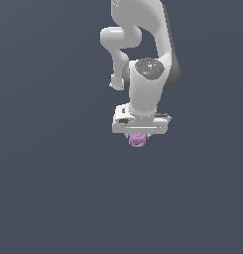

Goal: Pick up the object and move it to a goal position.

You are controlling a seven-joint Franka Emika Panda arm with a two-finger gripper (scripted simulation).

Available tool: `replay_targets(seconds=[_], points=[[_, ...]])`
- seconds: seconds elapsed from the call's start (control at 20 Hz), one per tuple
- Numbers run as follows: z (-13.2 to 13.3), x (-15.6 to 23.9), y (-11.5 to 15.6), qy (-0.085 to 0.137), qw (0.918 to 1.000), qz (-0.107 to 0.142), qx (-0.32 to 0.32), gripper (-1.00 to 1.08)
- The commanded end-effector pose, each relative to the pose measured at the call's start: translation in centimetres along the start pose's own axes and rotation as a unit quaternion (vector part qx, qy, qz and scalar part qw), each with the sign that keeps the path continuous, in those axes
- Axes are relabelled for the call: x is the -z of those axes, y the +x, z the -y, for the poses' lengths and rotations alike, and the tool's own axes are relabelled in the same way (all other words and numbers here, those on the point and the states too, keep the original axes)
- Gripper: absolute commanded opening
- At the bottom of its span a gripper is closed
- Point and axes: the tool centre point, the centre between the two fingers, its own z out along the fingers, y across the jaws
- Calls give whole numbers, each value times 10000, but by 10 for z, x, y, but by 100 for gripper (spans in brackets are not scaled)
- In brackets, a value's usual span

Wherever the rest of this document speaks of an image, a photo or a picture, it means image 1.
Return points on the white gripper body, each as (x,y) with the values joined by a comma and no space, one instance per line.
(139,125)

